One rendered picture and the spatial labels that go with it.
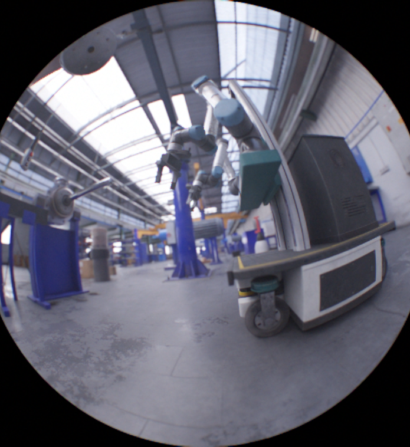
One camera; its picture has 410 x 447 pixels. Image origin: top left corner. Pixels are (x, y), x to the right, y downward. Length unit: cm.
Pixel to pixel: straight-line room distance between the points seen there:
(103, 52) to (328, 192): 99
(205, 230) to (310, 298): 406
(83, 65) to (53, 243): 184
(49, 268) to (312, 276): 220
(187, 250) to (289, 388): 226
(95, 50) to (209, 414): 102
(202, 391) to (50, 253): 194
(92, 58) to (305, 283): 100
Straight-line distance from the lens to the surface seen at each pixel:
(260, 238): 208
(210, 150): 80
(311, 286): 52
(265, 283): 51
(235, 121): 59
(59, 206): 188
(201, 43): 600
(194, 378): 52
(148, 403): 49
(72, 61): 61
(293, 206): 69
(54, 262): 208
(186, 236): 241
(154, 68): 282
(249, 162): 54
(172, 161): 72
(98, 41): 65
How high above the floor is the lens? 39
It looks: 12 degrees up
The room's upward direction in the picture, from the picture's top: 8 degrees counter-clockwise
